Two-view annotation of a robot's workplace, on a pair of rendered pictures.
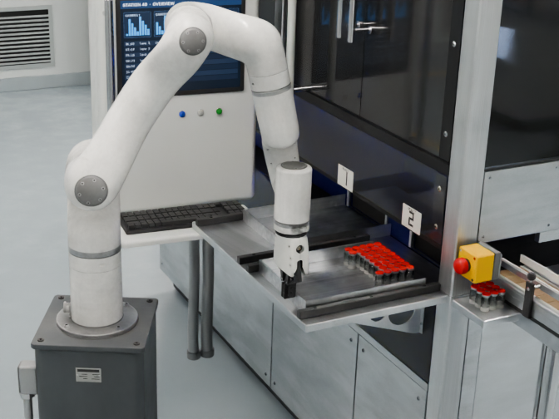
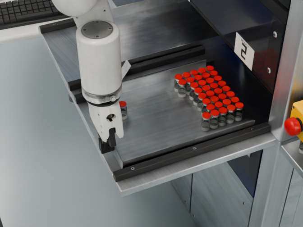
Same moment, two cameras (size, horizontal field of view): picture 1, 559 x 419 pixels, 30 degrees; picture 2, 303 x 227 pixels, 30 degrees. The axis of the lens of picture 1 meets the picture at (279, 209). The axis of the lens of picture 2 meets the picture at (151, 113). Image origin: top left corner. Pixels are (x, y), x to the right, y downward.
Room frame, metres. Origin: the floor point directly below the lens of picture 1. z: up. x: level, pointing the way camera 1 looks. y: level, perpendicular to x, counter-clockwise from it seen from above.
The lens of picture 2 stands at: (1.38, -0.20, 1.86)
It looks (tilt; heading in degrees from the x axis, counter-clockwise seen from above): 43 degrees down; 4
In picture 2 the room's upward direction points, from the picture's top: straight up
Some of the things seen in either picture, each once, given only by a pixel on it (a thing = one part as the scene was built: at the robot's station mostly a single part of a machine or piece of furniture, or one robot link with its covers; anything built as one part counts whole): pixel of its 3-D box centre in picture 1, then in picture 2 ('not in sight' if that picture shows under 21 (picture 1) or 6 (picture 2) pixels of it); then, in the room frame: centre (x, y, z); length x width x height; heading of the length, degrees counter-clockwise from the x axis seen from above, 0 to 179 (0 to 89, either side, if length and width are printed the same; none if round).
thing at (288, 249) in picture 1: (290, 248); (103, 109); (2.27, -0.03, 1.03); 0.10 x 0.08 x 0.11; 27
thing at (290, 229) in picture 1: (291, 224); (102, 88); (2.27, -0.03, 1.09); 0.09 x 0.08 x 0.03; 27
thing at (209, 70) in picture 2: (393, 263); (223, 92); (2.49, -0.30, 0.90); 0.18 x 0.02 x 0.05; 27
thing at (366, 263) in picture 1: (370, 266); (199, 99); (2.45, -0.24, 0.90); 0.18 x 0.02 x 0.05; 27
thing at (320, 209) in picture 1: (315, 222); (154, 28); (2.77, -0.11, 0.90); 0.34 x 0.26 x 0.04; 117
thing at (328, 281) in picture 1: (340, 274); (167, 111); (2.42, -0.16, 0.90); 0.34 x 0.26 x 0.04; 117
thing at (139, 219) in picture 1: (185, 215); (41, 7); (2.98, 0.29, 0.82); 0.40 x 0.14 x 0.02; 112
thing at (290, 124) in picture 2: (462, 265); (294, 126); (2.28, -0.44, 0.99); 0.04 x 0.04 x 0.04; 27
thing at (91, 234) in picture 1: (93, 194); not in sight; (2.23, 0.43, 1.16); 0.19 x 0.12 x 0.24; 9
